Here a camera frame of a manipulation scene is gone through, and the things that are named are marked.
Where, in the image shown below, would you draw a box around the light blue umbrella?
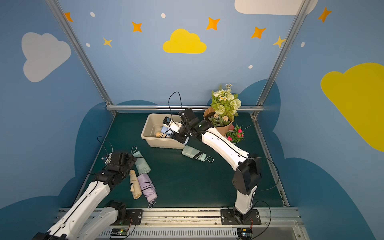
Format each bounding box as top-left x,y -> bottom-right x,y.
161,126 -> 189,145

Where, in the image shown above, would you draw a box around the beige yellow umbrella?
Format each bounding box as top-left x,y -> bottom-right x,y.
155,132 -> 169,138

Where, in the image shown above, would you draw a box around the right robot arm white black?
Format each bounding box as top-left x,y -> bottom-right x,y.
163,108 -> 262,222

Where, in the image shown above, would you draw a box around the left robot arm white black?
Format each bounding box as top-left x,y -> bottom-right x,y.
33,152 -> 137,240

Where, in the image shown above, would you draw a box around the mint green umbrella right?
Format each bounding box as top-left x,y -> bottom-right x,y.
182,146 -> 215,163

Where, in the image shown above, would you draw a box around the mint green umbrella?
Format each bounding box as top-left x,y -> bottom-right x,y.
131,147 -> 152,175
182,146 -> 215,163

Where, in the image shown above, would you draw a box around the mint green umbrella left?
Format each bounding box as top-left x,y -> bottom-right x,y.
131,147 -> 152,175

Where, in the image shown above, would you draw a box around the beige umbrella left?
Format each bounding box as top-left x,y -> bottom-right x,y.
130,170 -> 142,200

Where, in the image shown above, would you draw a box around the beige plastic storage box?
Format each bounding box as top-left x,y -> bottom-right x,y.
141,114 -> 185,150

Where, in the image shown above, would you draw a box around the lilac purple umbrella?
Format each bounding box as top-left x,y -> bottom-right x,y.
138,174 -> 158,209

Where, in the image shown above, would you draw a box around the small white pot pink flowers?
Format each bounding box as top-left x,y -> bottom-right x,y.
226,125 -> 245,144

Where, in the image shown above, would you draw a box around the terracotta pot with white flowers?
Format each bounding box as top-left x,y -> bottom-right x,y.
204,84 -> 242,136

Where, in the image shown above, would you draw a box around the left circuit board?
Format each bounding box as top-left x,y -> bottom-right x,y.
110,228 -> 129,238

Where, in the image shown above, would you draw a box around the circuit board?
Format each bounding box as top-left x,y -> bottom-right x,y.
110,228 -> 129,238
237,228 -> 253,240

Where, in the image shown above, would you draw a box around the right circuit board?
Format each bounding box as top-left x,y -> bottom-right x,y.
237,228 -> 253,240

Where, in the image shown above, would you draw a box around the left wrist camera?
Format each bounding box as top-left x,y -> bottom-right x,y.
101,153 -> 112,165

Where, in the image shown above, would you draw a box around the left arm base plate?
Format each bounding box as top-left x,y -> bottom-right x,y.
112,209 -> 144,226

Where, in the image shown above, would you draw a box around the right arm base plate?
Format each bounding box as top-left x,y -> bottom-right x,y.
220,208 -> 262,225

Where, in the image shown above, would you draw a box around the aluminium mounting rail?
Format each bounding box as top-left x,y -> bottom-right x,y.
46,206 -> 310,240

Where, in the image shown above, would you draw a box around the aluminium frame left post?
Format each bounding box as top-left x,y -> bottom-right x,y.
46,0 -> 113,107

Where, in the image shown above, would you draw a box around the aluminium frame post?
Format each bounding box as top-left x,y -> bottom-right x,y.
46,0 -> 113,107
252,0 -> 317,120

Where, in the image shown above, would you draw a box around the aluminium frame right post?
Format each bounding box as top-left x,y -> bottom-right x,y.
252,0 -> 317,120

